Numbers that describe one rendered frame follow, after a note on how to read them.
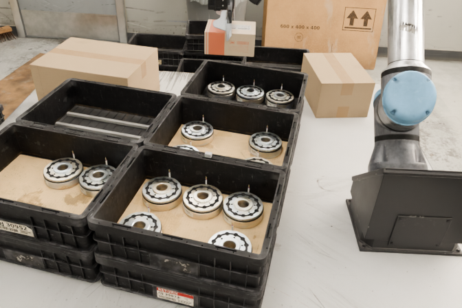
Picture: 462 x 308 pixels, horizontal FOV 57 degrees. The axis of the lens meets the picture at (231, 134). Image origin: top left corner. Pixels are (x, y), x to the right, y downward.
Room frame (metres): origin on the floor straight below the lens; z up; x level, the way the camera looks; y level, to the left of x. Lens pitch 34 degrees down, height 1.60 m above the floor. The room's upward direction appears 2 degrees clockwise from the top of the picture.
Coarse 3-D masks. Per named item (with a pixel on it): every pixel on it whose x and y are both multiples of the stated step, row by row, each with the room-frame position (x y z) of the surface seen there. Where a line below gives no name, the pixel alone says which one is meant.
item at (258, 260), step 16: (208, 160) 0.89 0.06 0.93; (224, 160) 0.89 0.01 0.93; (112, 192) 0.75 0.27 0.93; (96, 208) 0.69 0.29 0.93; (272, 208) 0.71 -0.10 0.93; (96, 224) 0.64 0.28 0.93; (112, 224) 0.65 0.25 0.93; (272, 224) 0.66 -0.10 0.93; (144, 240) 0.62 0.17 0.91; (160, 240) 0.61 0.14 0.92; (176, 240) 0.61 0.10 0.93; (192, 240) 0.61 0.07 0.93; (224, 256) 0.58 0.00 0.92; (240, 256) 0.57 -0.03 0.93; (256, 256) 0.57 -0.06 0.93
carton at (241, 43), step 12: (240, 24) 1.37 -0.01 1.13; (252, 24) 1.38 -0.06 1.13; (204, 36) 1.29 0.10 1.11; (216, 36) 1.29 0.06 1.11; (240, 36) 1.28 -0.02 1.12; (252, 36) 1.28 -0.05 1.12; (204, 48) 1.29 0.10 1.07; (216, 48) 1.29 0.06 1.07; (228, 48) 1.29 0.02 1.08; (240, 48) 1.28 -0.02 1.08; (252, 48) 1.28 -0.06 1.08
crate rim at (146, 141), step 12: (180, 96) 1.22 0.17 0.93; (192, 96) 1.22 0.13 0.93; (168, 108) 1.14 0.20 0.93; (252, 108) 1.17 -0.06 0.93; (264, 108) 1.17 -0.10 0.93; (156, 132) 1.01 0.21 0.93; (144, 144) 0.94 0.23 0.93; (156, 144) 0.94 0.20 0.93; (288, 144) 0.97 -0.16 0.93; (216, 156) 0.90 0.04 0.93; (288, 156) 0.92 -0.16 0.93; (276, 168) 0.86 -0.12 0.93
